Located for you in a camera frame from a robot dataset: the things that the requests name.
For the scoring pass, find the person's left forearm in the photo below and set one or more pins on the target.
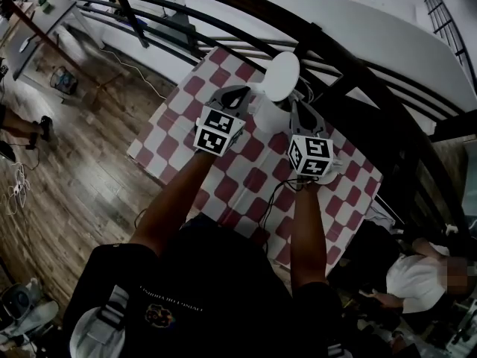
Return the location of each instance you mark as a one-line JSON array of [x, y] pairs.
[[171, 207]]

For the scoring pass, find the red and white checkered tablecloth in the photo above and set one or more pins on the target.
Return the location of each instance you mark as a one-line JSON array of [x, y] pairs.
[[231, 185]]

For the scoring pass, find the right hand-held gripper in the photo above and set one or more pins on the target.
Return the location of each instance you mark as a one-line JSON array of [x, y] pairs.
[[311, 155]]

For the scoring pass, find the black metal railing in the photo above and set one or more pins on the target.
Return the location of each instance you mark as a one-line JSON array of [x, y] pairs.
[[128, 13]]

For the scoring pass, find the black stair railing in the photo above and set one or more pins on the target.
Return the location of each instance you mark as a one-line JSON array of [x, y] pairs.
[[445, 24]]

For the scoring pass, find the black bag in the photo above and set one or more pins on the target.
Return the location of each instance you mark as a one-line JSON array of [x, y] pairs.
[[372, 248]]

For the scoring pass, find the person's black shirt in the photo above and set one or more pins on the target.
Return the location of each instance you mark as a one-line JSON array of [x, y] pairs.
[[223, 293]]

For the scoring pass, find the person's right forearm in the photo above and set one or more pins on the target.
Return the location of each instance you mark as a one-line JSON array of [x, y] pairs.
[[307, 237]]

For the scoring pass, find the white plastic pitcher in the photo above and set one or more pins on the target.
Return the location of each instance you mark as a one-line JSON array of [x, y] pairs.
[[281, 77]]

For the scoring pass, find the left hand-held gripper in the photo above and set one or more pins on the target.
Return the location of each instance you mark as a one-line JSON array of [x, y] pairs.
[[216, 132]]

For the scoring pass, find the small white plate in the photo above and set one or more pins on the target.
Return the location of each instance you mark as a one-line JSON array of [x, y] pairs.
[[328, 179]]

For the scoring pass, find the white and black appliance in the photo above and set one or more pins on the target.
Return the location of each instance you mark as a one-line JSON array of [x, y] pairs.
[[22, 304]]

